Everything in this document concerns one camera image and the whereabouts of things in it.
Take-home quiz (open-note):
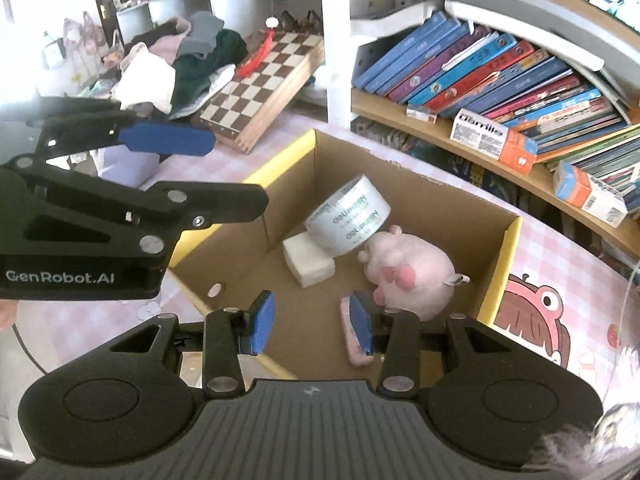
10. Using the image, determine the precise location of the grey garment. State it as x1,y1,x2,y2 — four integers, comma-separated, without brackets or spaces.
177,10,226,59

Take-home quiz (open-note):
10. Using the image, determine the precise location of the white tape roll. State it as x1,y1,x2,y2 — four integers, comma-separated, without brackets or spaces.
302,174,392,256

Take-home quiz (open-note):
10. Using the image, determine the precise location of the grey fluffy fabric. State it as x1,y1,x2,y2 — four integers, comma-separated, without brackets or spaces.
537,345,640,473

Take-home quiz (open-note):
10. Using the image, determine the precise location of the pink plush pig toy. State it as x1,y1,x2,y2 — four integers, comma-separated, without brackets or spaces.
357,225,471,322

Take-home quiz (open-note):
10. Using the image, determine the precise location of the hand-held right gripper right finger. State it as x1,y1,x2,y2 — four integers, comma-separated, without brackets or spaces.
350,291,516,395

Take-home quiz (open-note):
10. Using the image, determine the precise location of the white and orange carton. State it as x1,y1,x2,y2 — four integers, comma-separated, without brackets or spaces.
449,108,539,164

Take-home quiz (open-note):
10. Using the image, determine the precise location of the dark green garment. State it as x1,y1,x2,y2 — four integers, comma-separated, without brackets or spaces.
170,29,249,113

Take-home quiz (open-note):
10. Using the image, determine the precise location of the white bookshelf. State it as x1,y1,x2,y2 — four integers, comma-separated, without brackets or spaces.
115,0,640,281

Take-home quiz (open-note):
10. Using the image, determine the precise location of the small pink oblong item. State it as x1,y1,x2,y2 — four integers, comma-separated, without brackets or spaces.
340,296,373,367

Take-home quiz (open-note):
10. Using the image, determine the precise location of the row of dark books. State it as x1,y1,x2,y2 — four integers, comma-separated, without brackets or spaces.
352,117,640,271

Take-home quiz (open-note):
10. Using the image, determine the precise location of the lavender box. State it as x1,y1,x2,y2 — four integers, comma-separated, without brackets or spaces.
97,146,161,192

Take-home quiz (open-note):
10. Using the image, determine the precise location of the pink checkered tablecloth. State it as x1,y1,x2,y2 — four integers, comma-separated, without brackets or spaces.
0,105,640,480

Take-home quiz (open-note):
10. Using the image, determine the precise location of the pale pink backpack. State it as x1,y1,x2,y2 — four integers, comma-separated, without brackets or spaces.
62,12,109,79

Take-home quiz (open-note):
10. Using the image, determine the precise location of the pale pink garment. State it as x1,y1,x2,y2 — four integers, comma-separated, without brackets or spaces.
149,17,193,63

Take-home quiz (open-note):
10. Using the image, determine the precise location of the wooden folding chessboard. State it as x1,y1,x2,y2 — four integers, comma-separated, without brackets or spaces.
192,30,326,155

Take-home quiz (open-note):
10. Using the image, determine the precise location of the white foam block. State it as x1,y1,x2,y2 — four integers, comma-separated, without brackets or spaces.
282,232,336,289

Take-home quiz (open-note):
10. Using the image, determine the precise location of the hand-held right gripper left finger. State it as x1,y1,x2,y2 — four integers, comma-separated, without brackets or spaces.
107,290,276,395

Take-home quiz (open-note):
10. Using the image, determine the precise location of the blue and white carton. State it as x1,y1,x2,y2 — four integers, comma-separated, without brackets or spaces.
552,160,629,228

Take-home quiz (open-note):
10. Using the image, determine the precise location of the row of colourful books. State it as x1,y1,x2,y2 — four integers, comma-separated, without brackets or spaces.
352,10,640,186

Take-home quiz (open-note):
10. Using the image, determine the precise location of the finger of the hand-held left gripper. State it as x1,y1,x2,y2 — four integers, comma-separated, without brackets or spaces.
0,157,269,267
0,97,216,166

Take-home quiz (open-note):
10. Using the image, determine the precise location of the black cable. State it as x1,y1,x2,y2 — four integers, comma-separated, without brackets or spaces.
10,322,51,378

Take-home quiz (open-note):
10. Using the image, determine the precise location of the white cloth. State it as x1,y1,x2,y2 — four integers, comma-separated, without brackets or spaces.
111,42,177,114

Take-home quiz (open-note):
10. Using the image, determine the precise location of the brown cardboard box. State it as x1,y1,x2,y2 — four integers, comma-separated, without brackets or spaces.
167,127,523,381

